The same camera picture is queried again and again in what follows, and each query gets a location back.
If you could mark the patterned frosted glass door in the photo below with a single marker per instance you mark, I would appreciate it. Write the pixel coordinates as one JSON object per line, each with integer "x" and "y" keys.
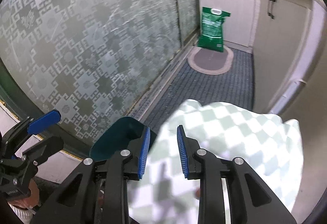
{"x": 76, "y": 48}
{"x": 187, "y": 2}

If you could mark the beige refrigerator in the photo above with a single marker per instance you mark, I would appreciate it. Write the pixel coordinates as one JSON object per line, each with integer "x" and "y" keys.
{"x": 313, "y": 162}

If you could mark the green white checkered tablecloth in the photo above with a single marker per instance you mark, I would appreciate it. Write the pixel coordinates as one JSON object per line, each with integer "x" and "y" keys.
{"x": 230, "y": 137}

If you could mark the oval grey floor mat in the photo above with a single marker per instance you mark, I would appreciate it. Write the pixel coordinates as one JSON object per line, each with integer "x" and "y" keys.
{"x": 209, "y": 60}

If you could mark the person's left hand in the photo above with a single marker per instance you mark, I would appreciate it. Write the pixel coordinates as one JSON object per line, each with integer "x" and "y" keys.
{"x": 28, "y": 196}

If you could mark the green rice bag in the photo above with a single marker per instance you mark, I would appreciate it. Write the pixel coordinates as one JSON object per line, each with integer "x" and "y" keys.
{"x": 213, "y": 30}

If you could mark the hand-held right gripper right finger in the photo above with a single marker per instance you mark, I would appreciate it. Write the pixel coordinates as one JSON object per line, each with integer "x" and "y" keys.
{"x": 182, "y": 155}

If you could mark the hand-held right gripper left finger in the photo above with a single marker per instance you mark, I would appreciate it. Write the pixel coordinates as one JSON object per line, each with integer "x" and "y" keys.
{"x": 143, "y": 152}

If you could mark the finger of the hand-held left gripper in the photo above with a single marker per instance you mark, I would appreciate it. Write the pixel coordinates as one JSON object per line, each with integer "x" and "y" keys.
{"x": 43, "y": 120}
{"x": 46, "y": 146}

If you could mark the grey kitchen cabinet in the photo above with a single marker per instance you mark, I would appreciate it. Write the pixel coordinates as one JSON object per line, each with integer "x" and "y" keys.
{"x": 276, "y": 60}

